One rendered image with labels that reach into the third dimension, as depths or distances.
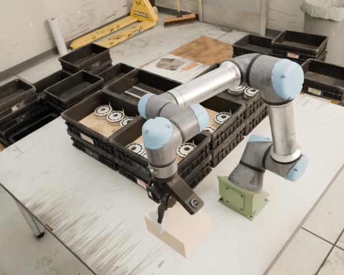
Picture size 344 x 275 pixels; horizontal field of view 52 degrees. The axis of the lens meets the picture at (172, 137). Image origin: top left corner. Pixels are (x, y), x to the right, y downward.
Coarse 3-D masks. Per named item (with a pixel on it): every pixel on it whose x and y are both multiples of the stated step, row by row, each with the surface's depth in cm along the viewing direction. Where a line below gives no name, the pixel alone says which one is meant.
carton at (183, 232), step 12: (156, 204) 110; (180, 204) 109; (144, 216) 107; (180, 216) 105; (192, 216) 105; (204, 216) 104; (156, 228) 106; (168, 228) 102; (180, 228) 102; (192, 228) 101; (204, 228) 104; (168, 240) 104; (180, 240) 99; (192, 240) 101; (180, 252) 103
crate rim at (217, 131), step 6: (216, 96) 189; (222, 96) 188; (234, 102) 183; (240, 102) 182; (240, 108) 178; (234, 114) 174; (228, 120) 171; (222, 126) 168; (204, 132) 166; (216, 132) 165
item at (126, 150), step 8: (136, 120) 179; (112, 136) 171; (208, 136) 163; (112, 144) 168; (120, 144) 166; (200, 144) 160; (128, 152) 162; (192, 152) 156; (144, 160) 156; (184, 160) 152
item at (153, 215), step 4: (152, 212) 103; (156, 212) 102; (164, 212) 99; (168, 212) 100; (152, 216) 103; (156, 216) 102; (164, 216) 100; (168, 216) 101; (152, 220) 103; (156, 220) 102; (164, 220) 100; (156, 224) 102; (160, 224) 100; (164, 224) 101; (160, 228) 101; (164, 228) 102; (160, 232) 102
